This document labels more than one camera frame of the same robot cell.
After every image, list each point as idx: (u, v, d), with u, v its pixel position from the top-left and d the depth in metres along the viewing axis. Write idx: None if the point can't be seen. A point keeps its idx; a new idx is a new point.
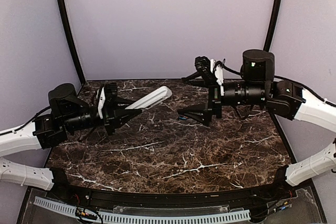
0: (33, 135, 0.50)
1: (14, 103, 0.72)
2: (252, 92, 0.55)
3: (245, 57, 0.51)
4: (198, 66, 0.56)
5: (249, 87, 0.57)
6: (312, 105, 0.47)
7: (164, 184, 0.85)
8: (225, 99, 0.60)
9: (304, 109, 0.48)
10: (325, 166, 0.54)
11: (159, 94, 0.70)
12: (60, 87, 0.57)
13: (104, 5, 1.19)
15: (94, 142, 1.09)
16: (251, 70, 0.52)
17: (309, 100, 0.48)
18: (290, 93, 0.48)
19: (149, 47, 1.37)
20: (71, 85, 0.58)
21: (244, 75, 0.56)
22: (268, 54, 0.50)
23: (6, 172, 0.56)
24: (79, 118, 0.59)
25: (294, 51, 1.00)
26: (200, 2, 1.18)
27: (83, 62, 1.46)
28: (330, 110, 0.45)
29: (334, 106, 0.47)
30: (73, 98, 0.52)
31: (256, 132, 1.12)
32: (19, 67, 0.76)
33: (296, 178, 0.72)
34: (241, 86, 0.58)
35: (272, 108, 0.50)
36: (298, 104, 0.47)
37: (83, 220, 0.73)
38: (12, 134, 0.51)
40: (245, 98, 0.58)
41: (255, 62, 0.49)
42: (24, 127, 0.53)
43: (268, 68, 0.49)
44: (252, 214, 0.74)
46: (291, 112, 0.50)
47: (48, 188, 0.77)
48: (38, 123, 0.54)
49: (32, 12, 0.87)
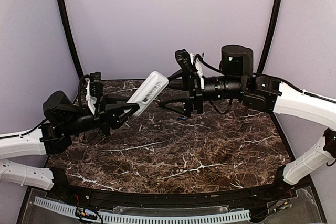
0: (41, 142, 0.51)
1: (14, 103, 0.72)
2: (231, 86, 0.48)
3: (223, 50, 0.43)
4: (178, 57, 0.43)
5: (228, 81, 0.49)
6: (288, 97, 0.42)
7: (164, 184, 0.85)
8: (206, 93, 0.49)
9: (281, 103, 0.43)
10: (318, 161, 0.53)
11: (152, 83, 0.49)
12: (52, 95, 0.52)
13: (104, 5, 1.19)
15: (94, 142, 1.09)
16: (229, 65, 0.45)
17: (286, 93, 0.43)
18: (266, 87, 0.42)
19: (150, 47, 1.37)
20: (61, 92, 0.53)
21: (222, 70, 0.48)
22: (247, 50, 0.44)
23: (6, 171, 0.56)
24: (77, 121, 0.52)
25: (294, 51, 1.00)
26: (200, 2, 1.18)
27: (83, 62, 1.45)
28: (308, 103, 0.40)
29: (314, 96, 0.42)
30: (65, 107, 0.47)
31: (256, 132, 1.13)
32: (19, 67, 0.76)
33: (293, 177, 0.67)
34: (220, 81, 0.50)
35: (249, 103, 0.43)
36: (274, 97, 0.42)
37: (83, 220, 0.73)
38: (19, 139, 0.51)
40: (223, 93, 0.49)
41: (232, 56, 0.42)
42: (31, 131, 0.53)
43: (245, 64, 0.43)
44: (252, 214, 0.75)
46: (268, 106, 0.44)
47: (48, 188, 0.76)
48: (44, 129, 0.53)
49: (32, 11, 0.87)
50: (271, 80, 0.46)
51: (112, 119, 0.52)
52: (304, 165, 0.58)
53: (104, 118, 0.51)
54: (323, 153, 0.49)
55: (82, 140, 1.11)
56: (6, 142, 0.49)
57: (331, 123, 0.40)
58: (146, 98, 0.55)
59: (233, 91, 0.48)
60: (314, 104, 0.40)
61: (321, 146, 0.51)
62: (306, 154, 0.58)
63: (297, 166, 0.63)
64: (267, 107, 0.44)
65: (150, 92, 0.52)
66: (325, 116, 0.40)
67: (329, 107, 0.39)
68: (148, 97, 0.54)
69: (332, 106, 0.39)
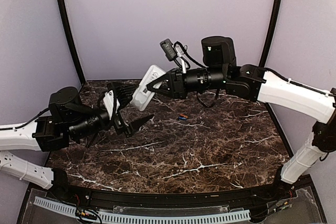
0: (33, 138, 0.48)
1: (14, 103, 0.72)
2: (215, 76, 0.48)
3: (202, 41, 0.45)
4: (163, 43, 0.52)
5: (211, 72, 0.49)
6: (272, 85, 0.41)
7: (164, 184, 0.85)
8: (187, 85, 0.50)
9: (265, 91, 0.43)
10: (310, 157, 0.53)
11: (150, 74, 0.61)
12: (62, 90, 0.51)
13: (104, 4, 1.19)
15: (94, 142, 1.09)
16: (210, 55, 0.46)
17: (271, 81, 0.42)
18: (250, 75, 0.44)
19: (150, 47, 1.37)
20: (72, 88, 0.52)
21: (206, 61, 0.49)
22: (227, 39, 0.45)
23: (6, 165, 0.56)
24: (86, 124, 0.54)
25: (294, 50, 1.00)
26: (201, 3, 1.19)
27: (83, 62, 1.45)
28: (293, 91, 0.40)
29: (300, 85, 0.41)
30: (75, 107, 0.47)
31: (256, 132, 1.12)
32: (19, 66, 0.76)
33: (291, 175, 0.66)
34: (205, 72, 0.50)
35: (232, 90, 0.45)
36: (258, 84, 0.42)
37: (83, 220, 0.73)
38: (13, 132, 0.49)
40: (207, 83, 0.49)
41: (211, 46, 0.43)
42: (24, 126, 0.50)
43: (226, 51, 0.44)
44: (252, 214, 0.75)
46: (252, 94, 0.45)
47: (46, 187, 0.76)
48: (40, 125, 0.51)
49: (32, 11, 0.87)
50: (256, 68, 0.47)
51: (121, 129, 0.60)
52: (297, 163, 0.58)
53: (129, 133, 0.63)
54: (312, 149, 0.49)
55: (82, 140, 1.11)
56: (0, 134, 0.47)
57: (317, 114, 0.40)
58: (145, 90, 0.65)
59: (216, 81, 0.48)
60: (300, 93, 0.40)
61: (310, 142, 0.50)
62: (298, 151, 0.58)
63: (293, 164, 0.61)
64: (251, 95, 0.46)
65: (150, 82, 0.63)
66: (311, 105, 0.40)
67: (316, 97, 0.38)
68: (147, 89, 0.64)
69: (319, 97, 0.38)
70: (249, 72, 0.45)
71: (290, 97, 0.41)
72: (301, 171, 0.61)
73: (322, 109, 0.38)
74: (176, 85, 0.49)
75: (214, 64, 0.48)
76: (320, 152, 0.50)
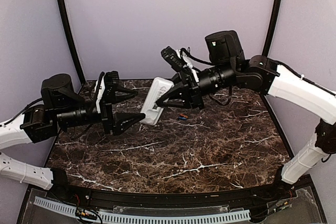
0: (20, 129, 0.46)
1: (13, 103, 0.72)
2: (226, 74, 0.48)
3: (206, 37, 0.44)
4: (164, 54, 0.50)
5: (222, 70, 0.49)
6: (287, 80, 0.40)
7: (164, 184, 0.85)
8: (202, 90, 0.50)
9: (278, 85, 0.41)
10: (312, 158, 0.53)
11: (157, 87, 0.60)
12: (55, 76, 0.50)
13: (104, 4, 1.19)
15: (94, 142, 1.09)
16: (216, 50, 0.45)
17: (285, 75, 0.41)
18: (263, 66, 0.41)
19: (150, 46, 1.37)
20: (65, 75, 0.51)
21: (212, 58, 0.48)
22: (230, 32, 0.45)
23: (5, 169, 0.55)
24: (74, 114, 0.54)
25: (294, 50, 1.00)
26: (201, 2, 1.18)
27: (83, 62, 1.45)
28: (306, 89, 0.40)
29: (311, 83, 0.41)
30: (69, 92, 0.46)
31: (256, 132, 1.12)
32: (19, 66, 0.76)
33: (292, 175, 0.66)
34: (214, 72, 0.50)
35: (243, 83, 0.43)
36: (271, 76, 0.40)
37: (83, 220, 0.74)
38: (2, 127, 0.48)
40: (220, 83, 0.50)
41: (216, 41, 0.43)
42: (13, 119, 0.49)
43: (231, 44, 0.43)
44: (252, 214, 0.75)
46: (263, 86, 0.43)
47: (46, 187, 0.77)
48: (27, 116, 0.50)
49: (32, 11, 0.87)
50: (268, 60, 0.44)
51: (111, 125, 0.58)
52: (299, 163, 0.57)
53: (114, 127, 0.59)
54: (315, 149, 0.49)
55: (82, 140, 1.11)
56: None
57: (324, 113, 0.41)
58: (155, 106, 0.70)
59: (228, 79, 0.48)
60: (313, 92, 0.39)
61: (313, 143, 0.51)
62: (300, 152, 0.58)
63: (295, 164, 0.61)
64: (262, 87, 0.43)
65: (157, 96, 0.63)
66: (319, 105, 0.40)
67: (327, 97, 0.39)
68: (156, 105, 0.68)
69: (329, 97, 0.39)
70: (262, 64, 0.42)
71: (302, 94, 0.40)
72: (302, 171, 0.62)
73: (331, 109, 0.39)
74: (193, 97, 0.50)
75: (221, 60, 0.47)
76: (323, 153, 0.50)
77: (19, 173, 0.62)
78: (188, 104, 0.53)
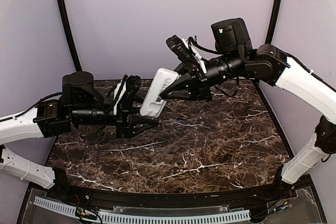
0: (34, 123, 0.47)
1: (13, 103, 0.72)
2: (234, 64, 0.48)
3: (212, 25, 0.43)
4: (170, 44, 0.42)
5: (230, 60, 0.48)
6: (298, 72, 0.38)
7: (164, 184, 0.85)
8: (210, 81, 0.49)
9: (287, 76, 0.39)
10: (312, 158, 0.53)
11: (161, 79, 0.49)
12: (76, 73, 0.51)
13: (104, 4, 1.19)
15: (94, 142, 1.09)
16: (222, 39, 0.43)
17: (296, 66, 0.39)
18: (274, 55, 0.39)
19: (150, 46, 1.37)
20: (88, 73, 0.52)
21: (219, 47, 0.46)
22: (238, 19, 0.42)
23: (9, 164, 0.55)
24: (90, 113, 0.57)
25: (294, 50, 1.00)
26: (201, 3, 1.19)
27: (83, 62, 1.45)
28: (315, 85, 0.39)
29: (318, 80, 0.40)
30: (91, 89, 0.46)
31: (256, 132, 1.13)
32: (18, 66, 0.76)
33: (292, 175, 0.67)
34: (221, 61, 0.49)
35: (253, 72, 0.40)
36: (281, 67, 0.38)
37: (83, 220, 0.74)
38: (13, 120, 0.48)
40: (228, 73, 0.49)
41: (222, 28, 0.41)
42: (25, 113, 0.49)
43: (240, 30, 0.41)
44: (252, 214, 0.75)
46: (271, 77, 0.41)
47: (48, 187, 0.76)
48: (41, 109, 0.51)
49: (32, 11, 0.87)
50: (278, 51, 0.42)
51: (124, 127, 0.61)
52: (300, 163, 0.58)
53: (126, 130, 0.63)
54: (315, 149, 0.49)
55: (82, 140, 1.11)
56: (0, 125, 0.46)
57: (327, 111, 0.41)
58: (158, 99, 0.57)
59: (236, 69, 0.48)
60: (321, 88, 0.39)
61: (312, 143, 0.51)
62: (300, 152, 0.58)
63: (294, 164, 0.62)
64: (271, 79, 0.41)
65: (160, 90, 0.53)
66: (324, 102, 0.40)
67: (332, 95, 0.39)
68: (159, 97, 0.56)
69: (333, 95, 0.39)
70: (273, 53, 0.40)
71: (310, 89, 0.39)
72: (302, 171, 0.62)
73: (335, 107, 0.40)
74: (202, 89, 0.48)
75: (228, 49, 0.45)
76: (322, 153, 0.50)
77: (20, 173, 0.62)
78: (195, 96, 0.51)
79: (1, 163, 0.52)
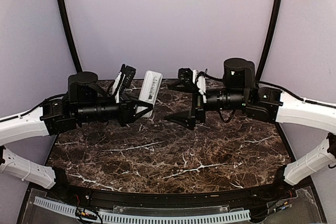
0: (41, 120, 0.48)
1: (13, 104, 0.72)
2: (233, 97, 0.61)
3: (226, 65, 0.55)
4: (180, 77, 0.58)
5: (230, 94, 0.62)
6: (289, 106, 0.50)
7: (164, 184, 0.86)
8: (209, 106, 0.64)
9: (284, 111, 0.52)
10: (322, 163, 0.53)
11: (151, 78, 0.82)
12: (79, 73, 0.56)
13: (104, 4, 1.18)
15: (94, 142, 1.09)
16: (232, 79, 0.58)
17: (288, 103, 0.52)
18: (267, 99, 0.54)
19: (150, 47, 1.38)
20: (92, 73, 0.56)
21: (227, 84, 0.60)
22: (248, 64, 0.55)
23: (10, 164, 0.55)
24: (95, 110, 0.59)
25: (294, 50, 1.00)
26: (201, 2, 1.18)
27: (83, 62, 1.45)
28: (311, 109, 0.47)
29: (315, 103, 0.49)
30: (95, 86, 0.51)
31: (256, 132, 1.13)
32: (18, 66, 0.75)
33: (296, 177, 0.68)
34: (223, 93, 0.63)
35: (251, 114, 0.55)
36: (275, 107, 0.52)
37: (83, 220, 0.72)
38: (19, 119, 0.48)
40: (227, 103, 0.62)
41: (234, 70, 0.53)
42: (30, 112, 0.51)
43: (248, 76, 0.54)
44: (252, 214, 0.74)
46: (270, 116, 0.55)
47: (48, 186, 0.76)
48: (45, 108, 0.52)
49: (31, 10, 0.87)
50: (272, 91, 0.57)
51: (127, 112, 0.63)
52: (306, 166, 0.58)
53: (128, 116, 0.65)
54: (327, 155, 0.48)
55: (82, 140, 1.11)
56: (6, 124, 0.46)
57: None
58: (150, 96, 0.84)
59: (234, 102, 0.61)
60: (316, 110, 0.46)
61: (324, 148, 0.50)
62: (309, 155, 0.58)
63: (302, 167, 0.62)
64: (271, 117, 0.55)
65: (151, 88, 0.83)
66: (331, 124, 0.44)
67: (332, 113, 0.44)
68: (151, 94, 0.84)
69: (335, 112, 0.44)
70: (266, 97, 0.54)
71: (310, 115, 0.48)
72: (305, 173, 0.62)
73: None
74: (199, 115, 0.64)
75: (234, 87, 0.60)
76: (333, 159, 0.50)
77: (21, 173, 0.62)
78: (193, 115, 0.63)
79: (3, 163, 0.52)
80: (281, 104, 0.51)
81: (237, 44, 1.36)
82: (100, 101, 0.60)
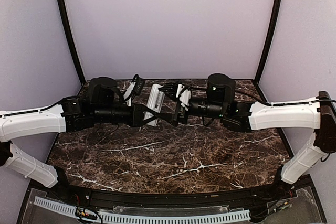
0: (62, 116, 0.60)
1: (14, 104, 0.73)
2: (212, 107, 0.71)
3: (209, 81, 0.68)
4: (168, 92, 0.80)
5: (210, 104, 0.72)
6: (258, 114, 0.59)
7: (164, 184, 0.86)
8: (190, 111, 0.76)
9: (255, 119, 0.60)
10: (312, 158, 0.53)
11: (155, 91, 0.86)
12: (103, 78, 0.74)
13: (104, 3, 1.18)
15: (94, 142, 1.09)
16: (213, 93, 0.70)
17: (256, 110, 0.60)
18: (239, 112, 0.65)
19: (149, 47, 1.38)
20: (114, 80, 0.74)
21: (208, 95, 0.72)
22: (229, 83, 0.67)
23: (17, 159, 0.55)
24: (109, 113, 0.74)
25: (294, 50, 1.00)
26: (201, 2, 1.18)
27: (83, 62, 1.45)
28: (279, 112, 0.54)
29: (283, 105, 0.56)
30: (114, 89, 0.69)
31: (256, 132, 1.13)
32: (17, 67, 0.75)
33: (292, 175, 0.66)
34: (204, 103, 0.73)
35: (227, 125, 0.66)
36: (247, 118, 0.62)
37: (83, 220, 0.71)
38: (39, 114, 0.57)
40: (207, 112, 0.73)
41: (216, 86, 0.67)
42: (50, 108, 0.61)
43: (227, 94, 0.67)
44: (252, 214, 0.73)
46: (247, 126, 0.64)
47: (49, 185, 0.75)
48: (64, 106, 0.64)
49: (31, 11, 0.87)
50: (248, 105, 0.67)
51: (136, 116, 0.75)
52: (297, 162, 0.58)
53: (138, 121, 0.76)
54: (314, 149, 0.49)
55: (82, 140, 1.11)
56: (29, 116, 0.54)
57: (310, 122, 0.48)
58: (156, 105, 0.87)
59: (212, 112, 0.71)
60: (284, 111, 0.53)
61: (312, 142, 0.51)
62: (299, 152, 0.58)
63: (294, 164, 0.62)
64: (245, 126, 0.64)
65: (157, 100, 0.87)
66: (303, 119, 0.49)
67: (298, 110, 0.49)
68: (158, 104, 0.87)
69: (299, 109, 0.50)
70: (238, 110, 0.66)
71: (281, 118, 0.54)
72: (300, 171, 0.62)
73: (310, 117, 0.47)
74: (181, 118, 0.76)
75: (216, 100, 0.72)
76: (322, 153, 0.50)
77: (26, 170, 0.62)
78: (175, 118, 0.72)
79: (11, 158, 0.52)
80: (250, 115, 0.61)
81: (237, 44, 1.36)
82: (115, 105, 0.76)
